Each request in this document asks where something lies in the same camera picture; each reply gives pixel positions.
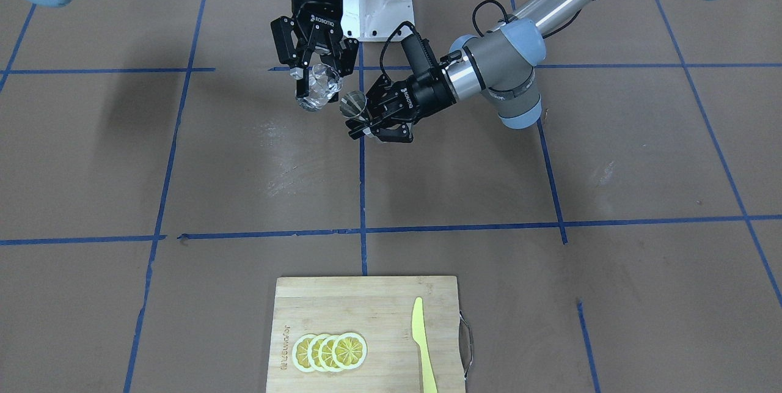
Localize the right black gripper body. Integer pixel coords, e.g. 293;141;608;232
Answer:
290;0;344;45

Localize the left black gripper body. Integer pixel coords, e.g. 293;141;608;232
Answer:
389;70;456;126

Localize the steel measuring jigger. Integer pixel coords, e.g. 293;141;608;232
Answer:
338;90;370;122

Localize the clear glass shaker cup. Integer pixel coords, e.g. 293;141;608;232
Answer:
297;64;343;112

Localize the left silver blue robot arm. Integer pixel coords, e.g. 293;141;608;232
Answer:
340;0;713;143

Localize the wooden cutting board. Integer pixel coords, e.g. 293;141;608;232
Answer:
266;276;466;392

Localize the yellow plastic knife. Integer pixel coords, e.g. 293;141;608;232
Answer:
411;296;438;392

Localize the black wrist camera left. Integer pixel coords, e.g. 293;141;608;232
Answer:
400;34;439;75

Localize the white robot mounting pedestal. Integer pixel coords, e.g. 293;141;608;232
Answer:
341;0;414;42

